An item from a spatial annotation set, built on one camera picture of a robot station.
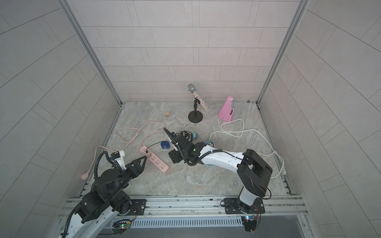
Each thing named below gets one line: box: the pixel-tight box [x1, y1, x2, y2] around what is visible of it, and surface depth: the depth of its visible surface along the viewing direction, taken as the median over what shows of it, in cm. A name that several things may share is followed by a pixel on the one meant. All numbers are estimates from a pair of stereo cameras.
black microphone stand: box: [188, 97, 203, 123], surface depth 108 cm
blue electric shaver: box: [160, 140, 171, 150], surface depth 91 cm
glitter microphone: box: [187, 83, 210, 112], surface depth 91 cm
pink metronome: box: [218, 95, 235, 122], surface depth 103 cm
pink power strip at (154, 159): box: [139, 145, 170, 174], surface depth 84 cm
